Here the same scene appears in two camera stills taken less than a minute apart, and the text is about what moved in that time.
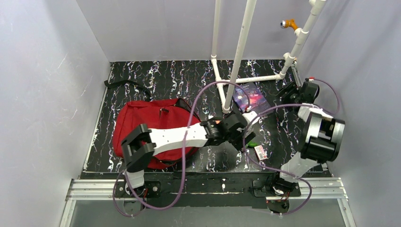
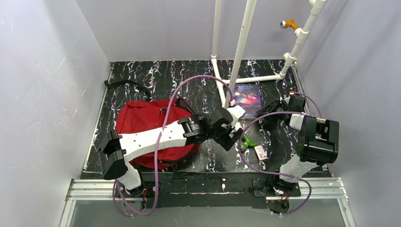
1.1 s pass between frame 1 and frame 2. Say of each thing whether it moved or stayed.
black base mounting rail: stayed
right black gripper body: moved
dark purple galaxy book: stayed
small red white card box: stayed
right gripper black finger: moved
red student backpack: stayed
